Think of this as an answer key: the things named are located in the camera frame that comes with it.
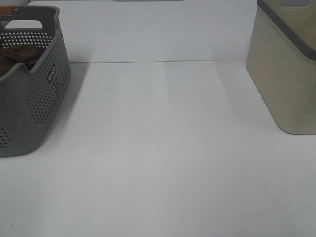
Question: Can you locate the brown towel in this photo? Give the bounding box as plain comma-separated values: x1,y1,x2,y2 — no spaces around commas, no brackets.
0,45,45,76

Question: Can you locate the grey perforated laundry basket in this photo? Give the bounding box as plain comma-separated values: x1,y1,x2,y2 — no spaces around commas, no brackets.
0,6,71,157

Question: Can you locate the beige bin with grey rim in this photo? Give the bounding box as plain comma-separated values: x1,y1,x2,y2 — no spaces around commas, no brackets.
246,0,316,135

